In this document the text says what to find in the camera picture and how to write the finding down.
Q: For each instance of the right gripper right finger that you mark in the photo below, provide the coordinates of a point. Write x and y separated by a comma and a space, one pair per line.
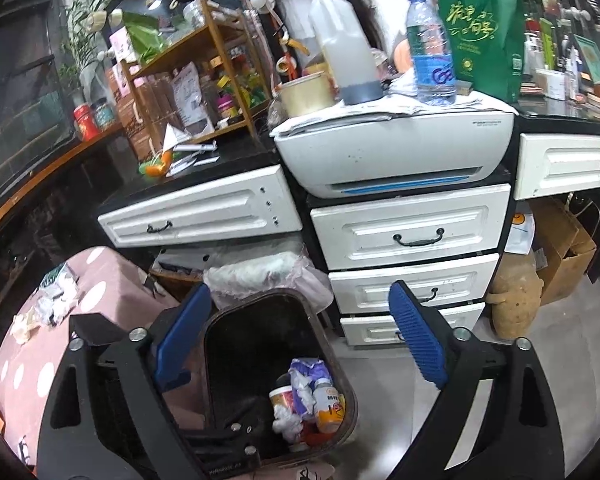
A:
494, 416

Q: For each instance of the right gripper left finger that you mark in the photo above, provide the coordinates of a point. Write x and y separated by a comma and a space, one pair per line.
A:
105, 416

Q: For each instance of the black trash bin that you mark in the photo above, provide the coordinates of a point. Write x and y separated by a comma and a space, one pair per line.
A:
248, 347

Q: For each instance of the crumpled beige tissue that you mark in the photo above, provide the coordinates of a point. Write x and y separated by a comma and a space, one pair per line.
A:
24, 326

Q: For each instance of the crumpled white paper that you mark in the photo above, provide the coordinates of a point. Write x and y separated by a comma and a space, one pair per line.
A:
58, 295

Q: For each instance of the pink spotted tablecloth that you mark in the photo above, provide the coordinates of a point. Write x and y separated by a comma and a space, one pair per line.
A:
106, 283

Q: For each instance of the brown clay pot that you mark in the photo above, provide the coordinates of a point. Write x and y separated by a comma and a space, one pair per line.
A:
514, 296

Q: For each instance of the middle white drawer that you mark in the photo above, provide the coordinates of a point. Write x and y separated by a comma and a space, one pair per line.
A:
434, 284

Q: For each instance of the bottom white drawer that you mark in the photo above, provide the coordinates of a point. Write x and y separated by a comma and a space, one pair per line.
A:
366, 331

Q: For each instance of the cardboard box on floor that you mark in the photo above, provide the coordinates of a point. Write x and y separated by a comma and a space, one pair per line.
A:
567, 247

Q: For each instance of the top white drawer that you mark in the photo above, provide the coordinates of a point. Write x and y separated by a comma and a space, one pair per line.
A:
411, 229

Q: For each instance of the white plastic bag bundle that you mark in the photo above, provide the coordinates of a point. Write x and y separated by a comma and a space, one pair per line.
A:
234, 282

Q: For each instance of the orange toy on counter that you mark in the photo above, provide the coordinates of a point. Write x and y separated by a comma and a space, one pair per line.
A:
157, 167

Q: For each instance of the white drawer left of printer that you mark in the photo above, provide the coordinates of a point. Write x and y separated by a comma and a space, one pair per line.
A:
255, 203

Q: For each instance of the right white drawer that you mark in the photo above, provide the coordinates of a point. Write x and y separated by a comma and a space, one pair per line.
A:
552, 164

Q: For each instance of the red tin can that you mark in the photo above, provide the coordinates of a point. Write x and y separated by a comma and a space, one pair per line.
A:
85, 121

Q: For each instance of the white printer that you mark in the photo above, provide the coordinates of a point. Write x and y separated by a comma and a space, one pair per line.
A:
333, 156

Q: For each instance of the brown coffee box stack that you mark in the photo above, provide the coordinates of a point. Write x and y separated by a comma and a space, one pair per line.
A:
127, 107

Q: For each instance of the wooden shelf rack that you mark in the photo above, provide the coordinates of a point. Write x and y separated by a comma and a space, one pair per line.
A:
223, 45

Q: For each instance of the tan round tin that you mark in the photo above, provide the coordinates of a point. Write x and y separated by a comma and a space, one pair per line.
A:
307, 94

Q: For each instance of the clear water bottle blue label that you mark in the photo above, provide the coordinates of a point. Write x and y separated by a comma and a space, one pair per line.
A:
431, 54

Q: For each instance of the large plastic jug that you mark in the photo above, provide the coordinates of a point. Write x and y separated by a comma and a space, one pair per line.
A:
346, 50

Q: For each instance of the green gift bag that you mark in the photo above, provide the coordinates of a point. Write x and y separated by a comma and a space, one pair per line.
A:
487, 43

